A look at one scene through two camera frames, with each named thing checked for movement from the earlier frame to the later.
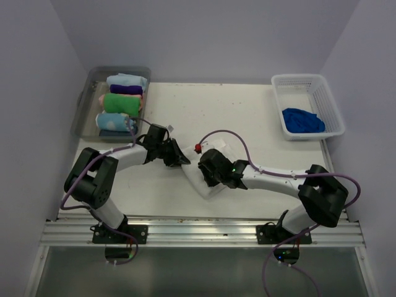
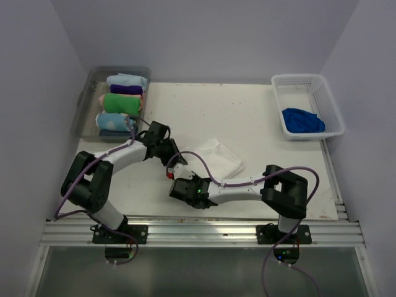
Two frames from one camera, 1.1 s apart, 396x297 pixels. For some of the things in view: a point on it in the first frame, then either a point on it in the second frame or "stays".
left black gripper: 177,158 stays
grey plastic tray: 88,107 stays
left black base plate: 102,235 stays
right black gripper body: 218,176 → 195,179
